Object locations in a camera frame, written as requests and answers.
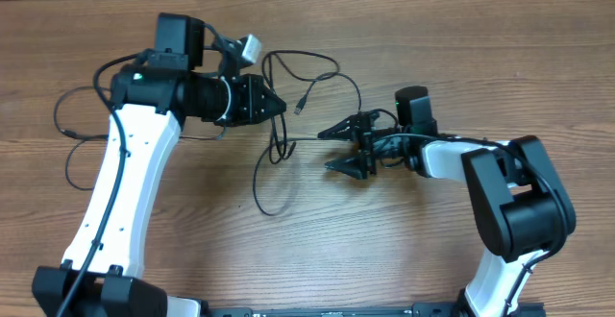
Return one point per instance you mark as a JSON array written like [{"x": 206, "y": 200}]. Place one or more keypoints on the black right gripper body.
[{"x": 363, "y": 143}]

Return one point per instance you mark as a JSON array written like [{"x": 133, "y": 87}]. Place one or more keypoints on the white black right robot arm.
[{"x": 522, "y": 213}]

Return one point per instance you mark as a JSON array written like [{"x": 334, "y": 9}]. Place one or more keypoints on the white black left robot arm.
[{"x": 151, "y": 96}]

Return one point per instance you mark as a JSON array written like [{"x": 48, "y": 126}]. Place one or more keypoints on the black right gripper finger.
[
  {"x": 344, "y": 130},
  {"x": 356, "y": 167}
]

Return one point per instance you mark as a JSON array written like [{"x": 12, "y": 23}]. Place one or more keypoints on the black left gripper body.
[{"x": 241, "y": 99}]

